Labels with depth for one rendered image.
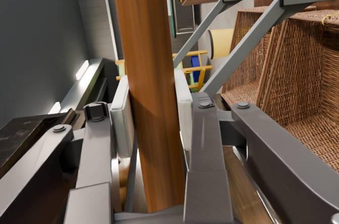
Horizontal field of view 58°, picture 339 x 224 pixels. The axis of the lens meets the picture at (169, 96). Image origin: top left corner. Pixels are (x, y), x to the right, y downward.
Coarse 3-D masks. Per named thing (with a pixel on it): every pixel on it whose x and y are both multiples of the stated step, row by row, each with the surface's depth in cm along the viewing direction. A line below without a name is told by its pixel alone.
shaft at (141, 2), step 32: (128, 0) 17; (160, 0) 17; (128, 32) 17; (160, 32) 18; (128, 64) 18; (160, 64) 18; (160, 96) 18; (160, 128) 19; (160, 160) 20; (160, 192) 21
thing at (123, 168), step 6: (126, 162) 122; (120, 168) 111; (126, 168) 120; (120, 174) 109; (126, 174) 117; (120, 180) 106; (126, 180) 114; (120, 186) 104; (126, 186) 111; (120, 192) 102
